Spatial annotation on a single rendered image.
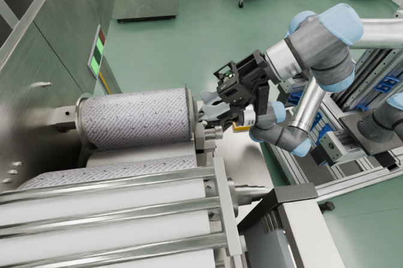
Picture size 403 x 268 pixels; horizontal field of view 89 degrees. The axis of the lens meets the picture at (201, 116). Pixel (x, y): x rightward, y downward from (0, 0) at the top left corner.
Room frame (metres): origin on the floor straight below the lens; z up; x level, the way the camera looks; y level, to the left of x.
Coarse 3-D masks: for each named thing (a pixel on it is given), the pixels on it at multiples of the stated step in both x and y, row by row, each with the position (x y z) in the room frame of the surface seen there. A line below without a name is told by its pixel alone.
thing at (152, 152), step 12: (168, 144) 0.24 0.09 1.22; (180, 144) 0.24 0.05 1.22; (192, 144) 0.24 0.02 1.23; (96, 156) 0.21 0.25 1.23; (108, 156) 0.21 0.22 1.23; (120, 156) 0.20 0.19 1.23; (132, 156) 0.20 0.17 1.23; (144, 156) 0.20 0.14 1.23; (156, 156) 0.20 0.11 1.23; (168, 156) 0.20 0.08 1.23
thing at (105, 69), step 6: (102, 60) 1.03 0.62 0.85; (102, 66) 1.03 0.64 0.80; (108, 66) 1.06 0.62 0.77; (102, 72) 1.02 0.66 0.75; (108, 72) 1.03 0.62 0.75; (108, 78) 1.03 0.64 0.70; (114, 78) 1.07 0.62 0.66; (108, 84) 1.02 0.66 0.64; (114, 84) 1.03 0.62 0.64; (114, 90) 1.03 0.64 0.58; (120, 90) 1.07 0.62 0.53
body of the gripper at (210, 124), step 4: (236, 116) 0.39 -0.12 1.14; (240, 116) 0.39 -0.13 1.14; (216, 120) 0.37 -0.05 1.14; (220, 120) 0.37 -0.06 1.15; (224, 120) 0.37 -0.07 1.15; (228, 120) 0.39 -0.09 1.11; (232, 120) 0.39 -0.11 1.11; (236, 120) 0.40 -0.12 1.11; (240, 120) 0.38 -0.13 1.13; (208, 124) 0.36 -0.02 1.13; (212, 124) 0.37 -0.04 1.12; (216, 124) 0.37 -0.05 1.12; (220, 124) 0.37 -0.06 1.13; (236, 124) 0.39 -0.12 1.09; (240, 124) 0.38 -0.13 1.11
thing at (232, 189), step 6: (204, 180) 0.11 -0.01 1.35; (210, 180) 0.11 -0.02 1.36; (228, 180) 0.11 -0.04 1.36; (204, 186) 0.10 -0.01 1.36; (210, 186) 0.10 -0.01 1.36; (228, 186) 0.09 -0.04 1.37; (234, 186) 0.10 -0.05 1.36; (210, 192) 0.09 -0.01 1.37; (234, 192) 0.09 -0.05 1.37; (234, 198) 0.08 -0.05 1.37; (234, 204) 0.07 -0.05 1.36; (216, 210) 0.06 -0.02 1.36; (234, 210) 0.06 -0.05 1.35; (210, 216) 0.06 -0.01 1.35; (216, 216) 0.06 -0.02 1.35
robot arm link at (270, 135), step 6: (252, 126) 0.41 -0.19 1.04; (276, 126) 0.41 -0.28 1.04; (252, 132) 0.40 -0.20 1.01; (258, 132) 0.39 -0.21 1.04; (264, 132) 0.39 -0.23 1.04; (270, 132) 0.39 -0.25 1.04; (276, 132) 0.39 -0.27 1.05; (252, 138) 0.40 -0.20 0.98; (258, 138) 0.39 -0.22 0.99; (264, 138) 0.38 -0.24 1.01; (270, 138) 0.37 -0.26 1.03; (276, 138) 0.36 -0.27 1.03
